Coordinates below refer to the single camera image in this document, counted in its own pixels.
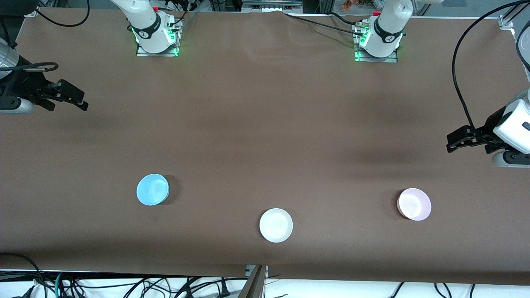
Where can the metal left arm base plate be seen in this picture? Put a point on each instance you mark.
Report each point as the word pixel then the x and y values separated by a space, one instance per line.
pixel 377 60

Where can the aluminium frame post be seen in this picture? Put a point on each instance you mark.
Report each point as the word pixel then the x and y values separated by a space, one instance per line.
pixel 254 285

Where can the grey metal box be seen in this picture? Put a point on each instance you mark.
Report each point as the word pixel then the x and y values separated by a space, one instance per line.
pixel 271 5

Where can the aluminium corner bracket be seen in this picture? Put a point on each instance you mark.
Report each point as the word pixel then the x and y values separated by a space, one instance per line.
pixel 506 22
pixel 32 12

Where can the brown paper table cover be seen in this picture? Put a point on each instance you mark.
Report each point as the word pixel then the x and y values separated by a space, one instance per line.
pixel 265 124

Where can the pink bowl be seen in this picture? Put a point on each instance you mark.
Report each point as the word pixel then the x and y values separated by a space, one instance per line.
pixel 414 204

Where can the white bowl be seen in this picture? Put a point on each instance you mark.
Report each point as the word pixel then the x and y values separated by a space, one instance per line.
pixel 276 225

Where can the aluminium profile upright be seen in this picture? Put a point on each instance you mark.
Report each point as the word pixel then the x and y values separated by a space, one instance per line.
pixel 325 6

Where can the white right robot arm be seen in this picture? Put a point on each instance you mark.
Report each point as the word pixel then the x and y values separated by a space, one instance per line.
pixel 145 25

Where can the orange object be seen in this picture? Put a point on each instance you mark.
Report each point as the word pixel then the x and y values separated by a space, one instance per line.
pixel 346 4

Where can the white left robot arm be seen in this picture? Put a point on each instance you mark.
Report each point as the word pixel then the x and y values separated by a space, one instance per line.
pixel 387 29

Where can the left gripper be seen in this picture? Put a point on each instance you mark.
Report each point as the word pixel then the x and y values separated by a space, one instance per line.
pixel 487 129

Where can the black power plug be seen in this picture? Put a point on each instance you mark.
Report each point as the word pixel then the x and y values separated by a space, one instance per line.
pixel 224 289

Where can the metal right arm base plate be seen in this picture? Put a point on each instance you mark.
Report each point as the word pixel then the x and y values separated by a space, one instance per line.
pixel 157 54

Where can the blue bowl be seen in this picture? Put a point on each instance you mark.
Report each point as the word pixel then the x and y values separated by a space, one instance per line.
pixel 152 189

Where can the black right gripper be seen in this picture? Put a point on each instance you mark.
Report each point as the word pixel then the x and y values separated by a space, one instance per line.
pixel 20 88

